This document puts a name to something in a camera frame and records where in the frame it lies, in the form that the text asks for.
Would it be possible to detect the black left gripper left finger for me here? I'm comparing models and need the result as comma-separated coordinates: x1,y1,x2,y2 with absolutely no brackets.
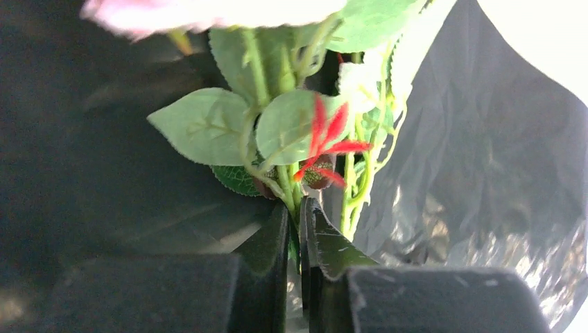
46,204,289,332

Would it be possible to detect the pink rose stem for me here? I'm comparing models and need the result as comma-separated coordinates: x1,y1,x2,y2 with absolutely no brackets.
80,0,433,240

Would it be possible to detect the black wrapping sheet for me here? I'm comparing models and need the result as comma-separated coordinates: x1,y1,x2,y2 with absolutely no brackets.
1,1,587,332

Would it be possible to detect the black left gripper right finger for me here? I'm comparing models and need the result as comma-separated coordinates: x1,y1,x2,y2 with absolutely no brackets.
300,197,549,333

